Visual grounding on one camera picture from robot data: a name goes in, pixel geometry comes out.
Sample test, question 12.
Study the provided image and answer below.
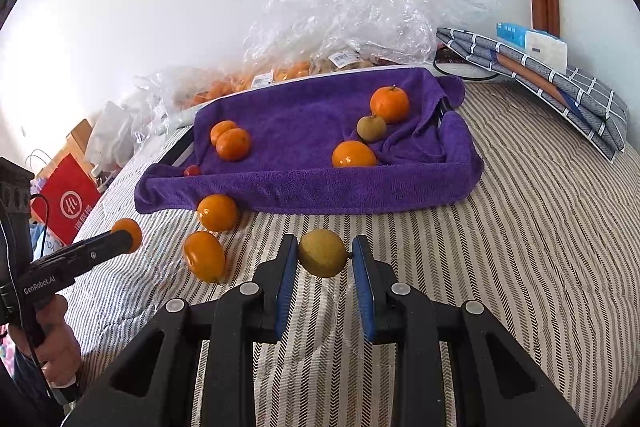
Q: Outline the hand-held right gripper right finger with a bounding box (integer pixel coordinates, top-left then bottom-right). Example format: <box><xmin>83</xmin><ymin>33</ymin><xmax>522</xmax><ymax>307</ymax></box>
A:
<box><xmin>351</xmin><ymin>234</ymin><xmax>586</xmax><ymax>427</ymax></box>

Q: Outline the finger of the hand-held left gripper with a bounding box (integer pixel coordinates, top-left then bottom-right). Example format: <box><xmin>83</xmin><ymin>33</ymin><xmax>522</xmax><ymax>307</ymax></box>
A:
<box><xmin>62</xmin><ymin>229</ymin><xmax>143</xmax><ymax>280</ymax></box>

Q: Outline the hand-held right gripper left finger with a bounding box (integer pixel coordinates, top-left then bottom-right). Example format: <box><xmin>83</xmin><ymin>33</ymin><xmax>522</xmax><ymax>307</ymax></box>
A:
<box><xmin>65</xmin><ymin>233</ymin><xmax>300</xmax><ymax>427</ymax></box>

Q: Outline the small orange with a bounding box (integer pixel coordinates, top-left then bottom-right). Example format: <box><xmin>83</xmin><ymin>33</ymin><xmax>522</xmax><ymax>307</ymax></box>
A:
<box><xmin>110</xmin><ymin>217</ymin><xmax>143</xmax><ymax>255</ymax></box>
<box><xmin>332</xmin><ymin>140</ymin><xmax>378</xmax><ymax>168</ymax></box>
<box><xmin>183</xmin><ymin>230</ymin><xmax>227</xmax><ymax>284</ymax></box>
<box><xmin>197</xmin><ymin>194</ymin><xmax>239</xmax><ymax>233</ymax></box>
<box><xmin>216</xmin><ymin>128</ymin><xmax>252</xmax><ymax>162</ymax></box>
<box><xmin>210</xmin><ymin>120</ymin><xmax>239</xmax><ymax>145</ymax></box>

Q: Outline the yellow-green lemon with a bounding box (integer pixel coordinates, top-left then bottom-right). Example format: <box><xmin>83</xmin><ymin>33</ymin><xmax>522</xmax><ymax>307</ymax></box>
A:
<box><xmin>298</xmin><ymin>229</ymin><xmax>348</xmax><ymax>278</ymax></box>

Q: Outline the brownish green kiwi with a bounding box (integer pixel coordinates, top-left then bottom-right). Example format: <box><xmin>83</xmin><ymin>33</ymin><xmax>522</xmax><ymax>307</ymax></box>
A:
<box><xmin>356</xmin><ymin>114</ymin><xmax>387</xmax><ymax>143</ymax></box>

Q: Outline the large orange with stem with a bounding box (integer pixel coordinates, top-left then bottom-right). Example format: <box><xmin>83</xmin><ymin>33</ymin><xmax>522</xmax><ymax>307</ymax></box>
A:
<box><xmin>370</xmin><ymin>85</ymin><xmax>411</xmax><ymax>124</ymax></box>

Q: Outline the person's left hand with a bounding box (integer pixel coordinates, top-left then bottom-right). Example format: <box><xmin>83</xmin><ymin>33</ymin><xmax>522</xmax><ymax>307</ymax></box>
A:
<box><xmin>35</xmin><ymin>294</ymin><xmax>82</xmax><ymax>388</ymax></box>

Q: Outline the red paper bag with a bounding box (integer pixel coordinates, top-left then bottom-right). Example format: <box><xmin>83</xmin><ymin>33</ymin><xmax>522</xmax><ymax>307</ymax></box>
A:
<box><xmin>31</xmin><ymin>154</ymin><xmax>103</xmax><ymax>245</ymax></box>

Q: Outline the white plastic bag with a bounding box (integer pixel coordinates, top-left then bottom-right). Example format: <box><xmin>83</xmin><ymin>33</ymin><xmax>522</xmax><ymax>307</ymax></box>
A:
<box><xmin>85</xmin><ymin>101</ymin><xmax>136</xmax><ymax>173</ymax></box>

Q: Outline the brown cardboard box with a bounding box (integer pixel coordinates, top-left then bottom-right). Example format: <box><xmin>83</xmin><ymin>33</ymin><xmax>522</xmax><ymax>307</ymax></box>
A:
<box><xmin>65</xmin><ymin>118</ymin><xmax>96</xmax><ymax>163</ymax></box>

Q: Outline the striped quilted mattress pad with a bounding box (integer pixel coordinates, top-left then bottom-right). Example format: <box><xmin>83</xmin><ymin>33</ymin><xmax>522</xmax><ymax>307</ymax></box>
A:
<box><xmin>60</xmin><ymin>77</ymin><xmax>640</xmax><ymax>427</ymax></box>

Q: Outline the purple towel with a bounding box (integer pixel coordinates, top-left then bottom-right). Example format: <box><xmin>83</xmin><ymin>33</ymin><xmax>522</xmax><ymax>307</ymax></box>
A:
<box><xmin>134</xmin><ymin>67</ymin><xmax>485</xmax><ymax>215</ymax></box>

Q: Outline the small clear plastic bag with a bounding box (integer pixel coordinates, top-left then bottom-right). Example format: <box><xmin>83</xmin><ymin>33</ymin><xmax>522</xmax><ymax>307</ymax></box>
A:
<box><xmin>132</xmin><ymin>66</ymin><xmax>201</xmax><ymax>133</ymax></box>

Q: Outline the clear bag of oranges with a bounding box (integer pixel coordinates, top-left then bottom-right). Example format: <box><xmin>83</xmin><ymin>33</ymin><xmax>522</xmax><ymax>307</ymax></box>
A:
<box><xmin>187</xmin><ymin>60</ymin><xmax>313</xmax><ymax>108</ymax></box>

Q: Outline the clear bag of brown produce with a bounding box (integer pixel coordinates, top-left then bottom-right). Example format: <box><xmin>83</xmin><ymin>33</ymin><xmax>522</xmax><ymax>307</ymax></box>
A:
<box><xmin>310</xmin><ymin>47</ymin><xmax>401</xmax><ymax>70</ymax></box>

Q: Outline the crumpled clear plastic bag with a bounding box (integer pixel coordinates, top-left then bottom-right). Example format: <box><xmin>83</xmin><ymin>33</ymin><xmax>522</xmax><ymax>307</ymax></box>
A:
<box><xmin>242</xmin><ymin>0</ymin><xmax>501</xmax><ymax>68</ymax></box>

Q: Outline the grey plaid folded cloth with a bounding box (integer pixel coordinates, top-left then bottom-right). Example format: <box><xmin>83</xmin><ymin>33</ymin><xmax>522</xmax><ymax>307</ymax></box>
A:
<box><xmin>436</xmin><ymin>27</ymin><xmax>628</xmax><ymax>164</ymax></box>

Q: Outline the blue and white tissue box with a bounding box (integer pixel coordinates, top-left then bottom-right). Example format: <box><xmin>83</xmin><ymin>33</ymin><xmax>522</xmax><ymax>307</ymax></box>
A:
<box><xmin>496</xmin><ymin>22</ymin><xmax>569</xmax><ymax>75</ymax></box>

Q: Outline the black cable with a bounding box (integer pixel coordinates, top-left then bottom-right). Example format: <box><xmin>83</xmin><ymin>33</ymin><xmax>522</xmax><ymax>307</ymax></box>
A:
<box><xmin>432</xmin><ymin>50</ymin><xmax>501</xmax><ymax>83</ymax></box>

